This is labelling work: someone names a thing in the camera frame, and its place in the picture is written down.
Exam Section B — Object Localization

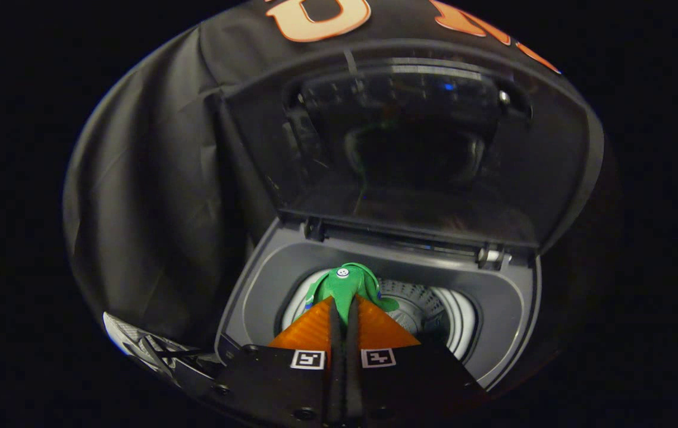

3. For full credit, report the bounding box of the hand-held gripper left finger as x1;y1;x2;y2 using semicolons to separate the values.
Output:
211;295;343;428

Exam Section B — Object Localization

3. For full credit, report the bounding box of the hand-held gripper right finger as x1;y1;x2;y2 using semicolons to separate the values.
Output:
345;294;488;428

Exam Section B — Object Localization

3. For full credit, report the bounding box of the green polo shirt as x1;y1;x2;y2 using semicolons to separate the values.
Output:
300;262;400;328

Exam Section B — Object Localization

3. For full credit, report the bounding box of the dark glass washing machine lid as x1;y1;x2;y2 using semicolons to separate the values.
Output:
205;39;605;256

